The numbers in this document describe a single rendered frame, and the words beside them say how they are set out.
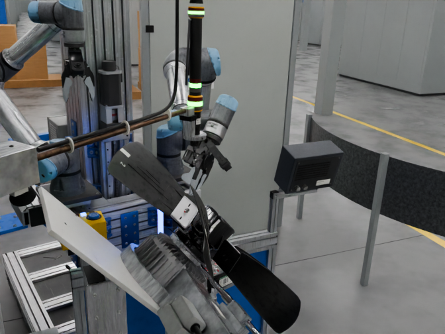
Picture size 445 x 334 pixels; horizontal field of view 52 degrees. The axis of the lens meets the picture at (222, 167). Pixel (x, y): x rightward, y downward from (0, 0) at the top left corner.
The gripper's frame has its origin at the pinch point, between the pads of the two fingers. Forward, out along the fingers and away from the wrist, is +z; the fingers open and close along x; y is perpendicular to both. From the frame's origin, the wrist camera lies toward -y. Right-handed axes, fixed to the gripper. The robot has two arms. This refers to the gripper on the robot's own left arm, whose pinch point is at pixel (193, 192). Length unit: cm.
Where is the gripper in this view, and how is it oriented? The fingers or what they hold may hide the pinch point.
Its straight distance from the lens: 150.2
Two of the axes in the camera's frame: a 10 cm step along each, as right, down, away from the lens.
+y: -8.7, -2.9, 4.0
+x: -2.9, -3.5, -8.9
